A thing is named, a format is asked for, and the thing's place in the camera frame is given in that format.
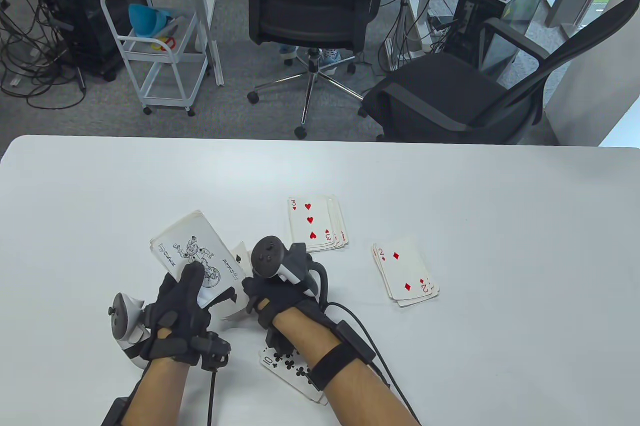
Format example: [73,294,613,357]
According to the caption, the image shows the five of spades playing card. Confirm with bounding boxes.
[225,241,252,279]

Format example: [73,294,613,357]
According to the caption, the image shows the blue plastic funnel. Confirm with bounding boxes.
[128,3,173,38]

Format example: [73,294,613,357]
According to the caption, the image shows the tangle of black floor cables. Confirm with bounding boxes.
[0,0,88,109]

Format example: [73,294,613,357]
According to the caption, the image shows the ten of clubs playing card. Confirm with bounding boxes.
[259,345,321,399]

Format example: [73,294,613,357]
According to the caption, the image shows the black mesh office chair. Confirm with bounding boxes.
[237,0,390,139]
[361,0,640,144]

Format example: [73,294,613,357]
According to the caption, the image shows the person's right hand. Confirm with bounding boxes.
[241,275,332,333]

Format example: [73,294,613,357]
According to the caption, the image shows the pile of heart playing cards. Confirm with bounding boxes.
[287,195,349,253]

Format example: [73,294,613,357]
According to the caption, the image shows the black glass computer tower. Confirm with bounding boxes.
[442,0,548,74]

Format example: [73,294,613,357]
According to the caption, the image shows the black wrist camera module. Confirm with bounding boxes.
[264,322,297,353]
[190,332,232,372]

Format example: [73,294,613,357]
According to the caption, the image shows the person's left hand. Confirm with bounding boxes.
[142,262,239,366]

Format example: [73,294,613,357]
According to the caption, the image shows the grey white VR controller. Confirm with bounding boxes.
[108,292,151,367]
[250,236,321,298]

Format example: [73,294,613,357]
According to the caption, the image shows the pile of diamond playing cards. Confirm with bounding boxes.
[371,235,440,308]

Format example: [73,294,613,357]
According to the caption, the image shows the two of diamonds playing card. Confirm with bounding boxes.
[375,236,435,301]

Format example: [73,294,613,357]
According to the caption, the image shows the black forearm strap with box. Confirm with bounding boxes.
[305,320,377,391]
[100,396,132,426]

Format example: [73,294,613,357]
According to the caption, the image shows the hanging black cables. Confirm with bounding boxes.
[367,0,453,72]

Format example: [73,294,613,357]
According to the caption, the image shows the person's right forearm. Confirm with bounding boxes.
[272,306,422,426]

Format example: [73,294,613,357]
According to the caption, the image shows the pile of club playing cards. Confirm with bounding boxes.
[259,345,328,406]

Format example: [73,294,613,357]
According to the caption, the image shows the deck of playing cards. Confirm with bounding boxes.
[149,210,247,309]

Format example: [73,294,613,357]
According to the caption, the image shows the person's left forearm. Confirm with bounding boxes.
[122,357,192,426]

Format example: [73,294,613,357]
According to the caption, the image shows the three of hearts playing card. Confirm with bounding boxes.
[287,196,334,249]

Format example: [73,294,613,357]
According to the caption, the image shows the white power strip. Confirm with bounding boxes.
[424,14,455,38]

